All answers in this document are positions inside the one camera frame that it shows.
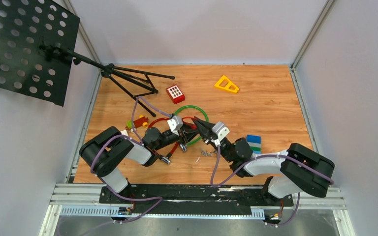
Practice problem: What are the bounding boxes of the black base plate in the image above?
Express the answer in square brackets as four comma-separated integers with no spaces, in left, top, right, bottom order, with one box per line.
[99,184,294,213]

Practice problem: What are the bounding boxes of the red cable lock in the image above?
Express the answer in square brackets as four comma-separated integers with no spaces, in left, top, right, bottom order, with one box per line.
[142,118,179,167]

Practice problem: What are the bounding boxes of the silver keys of green lock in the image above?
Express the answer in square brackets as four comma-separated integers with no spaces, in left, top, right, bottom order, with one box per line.
[210,150,218,156]

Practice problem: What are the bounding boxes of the grey slotted cable duct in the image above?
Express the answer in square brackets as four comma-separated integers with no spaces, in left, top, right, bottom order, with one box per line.
[60,205,265,220]

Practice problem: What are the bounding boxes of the green cable lock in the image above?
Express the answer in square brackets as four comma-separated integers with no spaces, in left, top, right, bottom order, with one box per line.
[171,105,209,154]

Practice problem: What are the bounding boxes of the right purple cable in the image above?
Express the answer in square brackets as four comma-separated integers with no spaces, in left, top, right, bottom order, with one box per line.
[210,143,335,228]

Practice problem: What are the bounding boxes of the red green toy car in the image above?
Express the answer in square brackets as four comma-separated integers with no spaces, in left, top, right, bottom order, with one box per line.
[126,115,149,130]

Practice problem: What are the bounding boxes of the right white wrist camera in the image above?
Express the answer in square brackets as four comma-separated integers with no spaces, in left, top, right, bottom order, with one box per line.
[212,121,230,146]

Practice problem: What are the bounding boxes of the blue green white brick stack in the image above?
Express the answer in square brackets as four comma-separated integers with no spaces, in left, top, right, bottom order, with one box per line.
[246,135,261,154]

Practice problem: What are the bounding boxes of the red window toy brick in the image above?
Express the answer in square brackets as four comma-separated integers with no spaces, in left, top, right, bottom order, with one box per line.
[166,85,185,104]

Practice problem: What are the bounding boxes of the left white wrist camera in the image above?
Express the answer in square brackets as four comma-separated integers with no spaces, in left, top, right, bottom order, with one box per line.
[167,115,183,136]

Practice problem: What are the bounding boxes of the black perforated music stand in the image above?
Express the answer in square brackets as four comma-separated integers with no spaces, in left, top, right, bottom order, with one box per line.
[0,0,158,106]

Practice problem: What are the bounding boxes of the silver keys of red lock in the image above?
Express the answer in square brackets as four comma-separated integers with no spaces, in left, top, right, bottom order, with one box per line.
[200,149,211,156]

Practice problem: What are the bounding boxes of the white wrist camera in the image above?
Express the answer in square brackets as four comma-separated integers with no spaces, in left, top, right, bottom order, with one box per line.
[212,121,230,146]
[167,115,183,136]

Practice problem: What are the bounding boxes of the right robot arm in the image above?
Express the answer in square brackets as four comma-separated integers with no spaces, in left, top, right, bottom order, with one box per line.
[192,117,335,205]

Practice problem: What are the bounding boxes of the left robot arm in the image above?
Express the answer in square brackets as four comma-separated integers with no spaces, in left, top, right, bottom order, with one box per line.
[79,124,198,203]

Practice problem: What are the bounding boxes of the thin red wire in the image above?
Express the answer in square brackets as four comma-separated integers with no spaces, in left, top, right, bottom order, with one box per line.
[182,117,199,129]

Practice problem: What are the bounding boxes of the yellow triangular toy piece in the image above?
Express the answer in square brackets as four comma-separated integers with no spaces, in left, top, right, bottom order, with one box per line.
[214,75,239,94]

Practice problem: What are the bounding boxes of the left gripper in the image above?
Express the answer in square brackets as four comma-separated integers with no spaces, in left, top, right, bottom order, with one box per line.
[155,120,199,151]

